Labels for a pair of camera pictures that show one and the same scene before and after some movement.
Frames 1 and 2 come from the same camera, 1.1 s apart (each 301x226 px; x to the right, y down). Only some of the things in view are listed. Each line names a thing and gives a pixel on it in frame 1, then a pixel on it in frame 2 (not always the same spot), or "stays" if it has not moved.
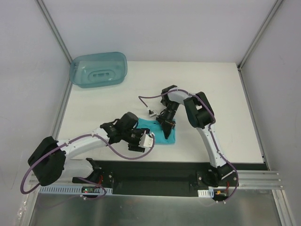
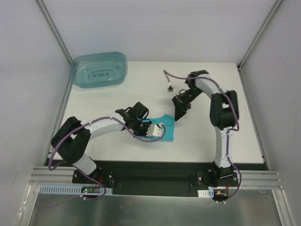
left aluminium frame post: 54,30 stays
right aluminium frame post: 270,15 stays
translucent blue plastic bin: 98,69 stays
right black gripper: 165,121 -> 181,103
